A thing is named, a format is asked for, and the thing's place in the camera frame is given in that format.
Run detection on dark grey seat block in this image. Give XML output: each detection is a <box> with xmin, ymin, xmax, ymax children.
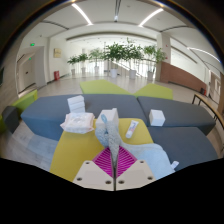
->
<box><xmin>1</xmin><ymin>105</ymin><xmax>20</xmax><ymax>134</ymax></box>

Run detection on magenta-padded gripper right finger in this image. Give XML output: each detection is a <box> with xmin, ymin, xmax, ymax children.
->
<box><xmin>115</xmin><ymin>146</ymin><xmax>157</xmax><ymax>192</ymax></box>

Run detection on white tube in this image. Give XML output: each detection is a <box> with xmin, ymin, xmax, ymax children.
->
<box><xmin>125</xmin><ymin>119</ymin><xmax>140</xmax><ymax>139</ymax></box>

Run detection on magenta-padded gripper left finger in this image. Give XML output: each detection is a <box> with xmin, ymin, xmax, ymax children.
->
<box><xmin>72</xmin><ymin>147</ymin><xmax>116</xmax><ymax>192</ymax></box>

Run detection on small white cube box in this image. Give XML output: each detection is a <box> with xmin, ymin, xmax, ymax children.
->
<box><xmin>148</xmin><ymin>108</ymin><xmax>166</xmax><ymax>127</ymax></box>

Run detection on stack of white tissue packs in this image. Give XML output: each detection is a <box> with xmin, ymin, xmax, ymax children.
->
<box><xmin>66</xmin><ymin>95</ymin><xmax>86</xmax><ymax>114</ymax></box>

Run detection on wooden shelf unit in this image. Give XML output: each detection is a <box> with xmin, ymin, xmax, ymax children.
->
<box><xmin>218</xmin><ymin>71</ymin><xmax>224</xmax><ymax>116</ymax></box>

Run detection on green upholstered seat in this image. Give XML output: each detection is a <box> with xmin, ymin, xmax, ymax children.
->
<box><xmin>133</xmin><ymin>83</ymin><xmax>174</xmax><ymax>101</ymax></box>
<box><xmin>0</xmin><ymin>89</ymin><xmax>39</xmax><ymax>134</ymax></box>
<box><xmin>79</xmin><ymin>79</ymin><xmax>134</xmax><ymax>96</ymax></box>

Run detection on ceiling strip lights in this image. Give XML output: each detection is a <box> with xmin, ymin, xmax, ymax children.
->
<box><xmin>70</xmin><ymin>2</ymin><xmax>165</xmax><ymax>28</ymax></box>

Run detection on light blue towel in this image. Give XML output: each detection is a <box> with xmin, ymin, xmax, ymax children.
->
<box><xmin>94</xmin><ymin>114</ymin><xmax>176</xmax><ymax>181</ymax></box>

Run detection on small white bottle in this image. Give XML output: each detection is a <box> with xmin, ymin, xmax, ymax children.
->
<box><xmin>170</xmin><ymin>160</ymin><xmax>180</xmax><ymax>171</ymax></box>

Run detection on white wet wipes pack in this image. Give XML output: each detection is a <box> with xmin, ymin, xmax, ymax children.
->
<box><xmin>60</xmin><ymin>111</ymin><xmax>96</xmax><ymax>135</ymax></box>

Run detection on yellow framed picture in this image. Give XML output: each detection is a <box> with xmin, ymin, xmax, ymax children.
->
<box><xmin>53</xmin><ymin>48</ymin><xmax>63</xmax><ymax>59</ymax></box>

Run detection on wooden bench with black legs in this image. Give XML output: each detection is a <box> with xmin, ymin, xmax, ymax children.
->
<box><xmin>192</xmin><ymin>92</ymin><xmax>224</xmax><ymax>129</ymax></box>

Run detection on long grey upholstered seat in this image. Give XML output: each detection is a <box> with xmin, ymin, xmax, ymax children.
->
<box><xmin>20</xmin><ymin>93</ymin><xmax>149</xmax><ymax>142</ymax></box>

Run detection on group of potted plants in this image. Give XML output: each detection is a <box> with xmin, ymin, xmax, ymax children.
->
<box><xmin>66</xmin><ymin>37</ymin><xmax>168</xmax><ymax>81</ymax></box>

